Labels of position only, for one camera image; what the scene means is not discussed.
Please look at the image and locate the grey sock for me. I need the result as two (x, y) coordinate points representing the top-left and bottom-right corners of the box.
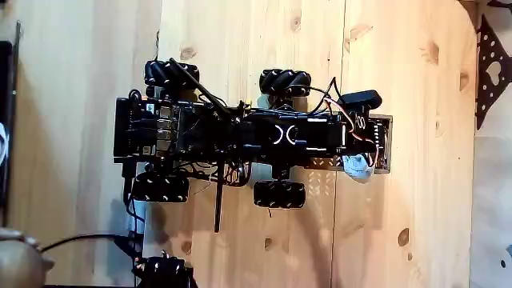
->
(341, 153), (377, 185)

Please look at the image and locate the black antenna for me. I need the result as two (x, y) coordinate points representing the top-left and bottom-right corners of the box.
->
(213, 150), (226, 234)
(167, 57), (232, 116)

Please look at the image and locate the pale blue patterned cloth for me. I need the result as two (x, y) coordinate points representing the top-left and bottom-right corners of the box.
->
(469, 0), (512, 288)

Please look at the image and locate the black camera cable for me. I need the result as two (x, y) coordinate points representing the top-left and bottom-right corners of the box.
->
(307, 76), (345, 115)

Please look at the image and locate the black power cable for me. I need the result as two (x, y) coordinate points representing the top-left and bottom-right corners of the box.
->
(38, 233), (139, 262)

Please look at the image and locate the black oval camera box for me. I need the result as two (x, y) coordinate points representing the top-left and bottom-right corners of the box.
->
(338, 89), (383, 116)

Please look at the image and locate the red and white servo wire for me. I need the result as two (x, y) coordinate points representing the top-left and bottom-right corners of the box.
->
(322, 97), (380, 168)

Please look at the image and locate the black flat device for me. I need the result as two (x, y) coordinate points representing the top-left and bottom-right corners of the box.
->
(0, 22), (22, 229)

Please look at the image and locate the black mecanum wheel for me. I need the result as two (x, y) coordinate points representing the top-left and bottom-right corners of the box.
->
(142, 58), (200, 90)
(252, 179), (307, 210)
(258, 68), (313, 98)
(130, 171), (190, 203)

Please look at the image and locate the black perforated bracket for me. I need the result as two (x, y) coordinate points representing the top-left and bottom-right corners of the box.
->
(474, 14), (512, 131)

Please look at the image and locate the person's hand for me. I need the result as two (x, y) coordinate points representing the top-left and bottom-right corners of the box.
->
(0, 226), (56, 288)

